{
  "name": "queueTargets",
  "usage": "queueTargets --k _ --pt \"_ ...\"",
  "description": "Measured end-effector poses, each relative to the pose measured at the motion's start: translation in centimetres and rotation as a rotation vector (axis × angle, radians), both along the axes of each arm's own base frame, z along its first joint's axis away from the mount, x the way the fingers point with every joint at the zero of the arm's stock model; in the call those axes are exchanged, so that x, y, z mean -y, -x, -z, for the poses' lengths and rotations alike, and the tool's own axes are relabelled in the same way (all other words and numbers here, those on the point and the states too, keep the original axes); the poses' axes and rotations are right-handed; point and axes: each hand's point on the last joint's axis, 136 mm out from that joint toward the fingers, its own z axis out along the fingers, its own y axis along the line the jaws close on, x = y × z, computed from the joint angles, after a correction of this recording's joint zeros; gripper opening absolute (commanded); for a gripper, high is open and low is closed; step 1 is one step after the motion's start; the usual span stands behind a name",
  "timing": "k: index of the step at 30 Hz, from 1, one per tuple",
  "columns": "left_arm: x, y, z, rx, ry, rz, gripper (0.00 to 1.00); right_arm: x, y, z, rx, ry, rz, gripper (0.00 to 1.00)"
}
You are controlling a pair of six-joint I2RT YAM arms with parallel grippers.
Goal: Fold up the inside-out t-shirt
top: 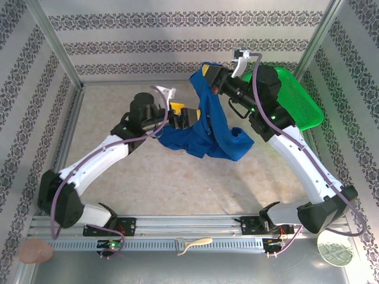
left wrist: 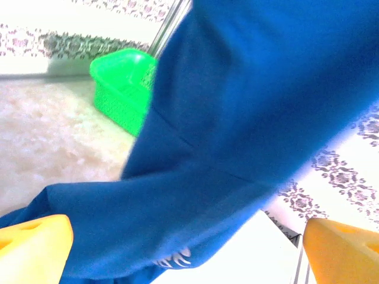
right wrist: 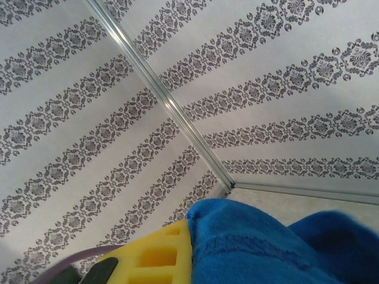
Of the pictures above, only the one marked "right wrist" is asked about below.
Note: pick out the aluminium frame post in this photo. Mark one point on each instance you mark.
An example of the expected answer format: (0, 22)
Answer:
(165, 102)

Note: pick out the long aluminium table edge rail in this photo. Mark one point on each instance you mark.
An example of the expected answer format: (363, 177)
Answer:
(296, 191)

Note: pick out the blue t-shirt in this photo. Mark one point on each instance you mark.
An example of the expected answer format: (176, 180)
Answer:
(251, 236)

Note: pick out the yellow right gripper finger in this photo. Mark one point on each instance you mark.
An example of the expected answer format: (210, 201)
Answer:
(183, 242)

